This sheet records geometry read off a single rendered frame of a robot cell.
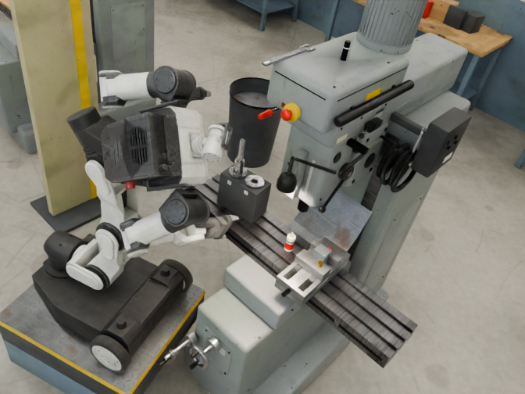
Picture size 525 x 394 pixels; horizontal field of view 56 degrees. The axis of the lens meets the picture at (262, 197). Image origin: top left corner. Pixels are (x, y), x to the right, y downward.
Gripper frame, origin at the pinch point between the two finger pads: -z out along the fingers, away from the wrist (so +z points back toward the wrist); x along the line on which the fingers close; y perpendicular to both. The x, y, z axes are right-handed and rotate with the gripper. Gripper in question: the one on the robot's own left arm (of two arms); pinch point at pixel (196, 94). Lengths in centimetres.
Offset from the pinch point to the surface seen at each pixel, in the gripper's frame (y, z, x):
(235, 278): -83, 2, 14
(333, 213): -59, -36, 53
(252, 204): -51, -12, 19
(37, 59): 28, -25, -106
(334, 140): -22, 36, 67
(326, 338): -136, -63, 42
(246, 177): -38.6, -16.6, 15.3
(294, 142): -22, 23, 49
